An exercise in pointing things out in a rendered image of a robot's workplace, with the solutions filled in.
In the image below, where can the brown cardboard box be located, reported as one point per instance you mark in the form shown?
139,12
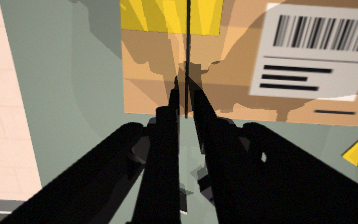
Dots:
290,61

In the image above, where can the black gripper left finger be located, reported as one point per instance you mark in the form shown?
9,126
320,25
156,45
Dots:
92,189

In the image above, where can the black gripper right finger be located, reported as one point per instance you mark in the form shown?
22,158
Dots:
309,190

